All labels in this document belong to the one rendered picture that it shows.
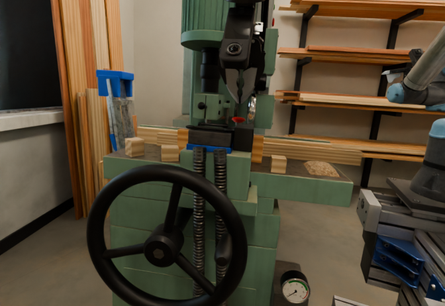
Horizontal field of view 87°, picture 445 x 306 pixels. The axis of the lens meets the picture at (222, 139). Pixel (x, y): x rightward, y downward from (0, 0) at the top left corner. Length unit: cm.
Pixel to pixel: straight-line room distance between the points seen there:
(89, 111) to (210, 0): 155
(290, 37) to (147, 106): 199
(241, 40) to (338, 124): 295
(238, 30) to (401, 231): 75
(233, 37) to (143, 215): 48
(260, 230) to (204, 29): 51
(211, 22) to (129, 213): 53
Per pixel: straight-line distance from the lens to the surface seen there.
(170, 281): 75
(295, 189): 58
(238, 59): 38
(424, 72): 107
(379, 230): 91
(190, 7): 68
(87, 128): 206
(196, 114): 66
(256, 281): 70
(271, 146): 70
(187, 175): 38
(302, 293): 64
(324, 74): 322
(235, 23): 43
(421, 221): 92
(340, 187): 60
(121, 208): 69
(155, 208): 65
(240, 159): 45
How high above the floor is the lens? 108
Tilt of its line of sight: 11 degrees down
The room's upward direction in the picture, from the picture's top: 4 degrees clockwise
